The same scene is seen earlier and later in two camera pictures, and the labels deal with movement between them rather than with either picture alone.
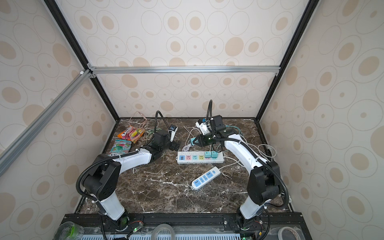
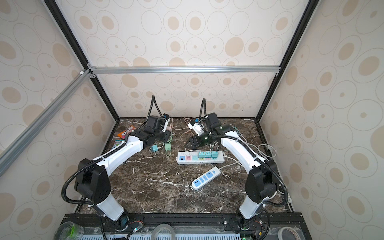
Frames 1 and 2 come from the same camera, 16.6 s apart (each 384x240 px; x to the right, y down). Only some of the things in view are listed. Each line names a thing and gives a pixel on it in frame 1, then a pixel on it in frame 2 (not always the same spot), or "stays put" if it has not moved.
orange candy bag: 131,134 stays put
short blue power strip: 214,172 stays put
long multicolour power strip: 198,157 stays put
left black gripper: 174,147 -> 166,137
